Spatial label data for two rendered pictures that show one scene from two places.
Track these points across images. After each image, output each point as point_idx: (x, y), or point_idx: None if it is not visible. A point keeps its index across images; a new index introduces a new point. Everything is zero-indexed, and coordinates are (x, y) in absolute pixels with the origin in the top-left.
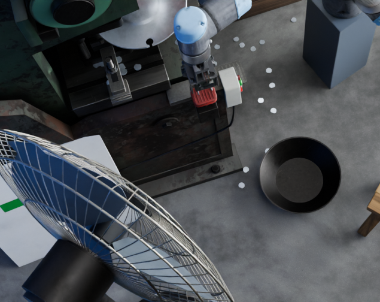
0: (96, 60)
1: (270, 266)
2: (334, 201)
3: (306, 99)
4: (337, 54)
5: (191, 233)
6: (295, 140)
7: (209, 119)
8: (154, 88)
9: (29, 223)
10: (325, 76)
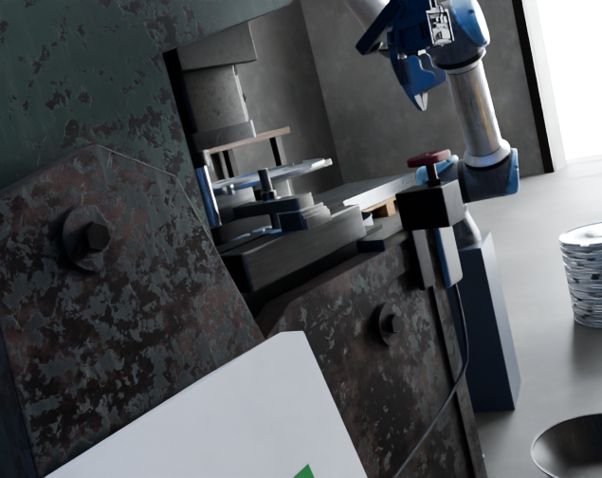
0: (232, 227)
1: None
2: None
3: (501, 429)
4: (494, 309)
5: None
6: (548, 436)
7: (456, 216)
8: (347, 224)
9: None
10: (497, 389)
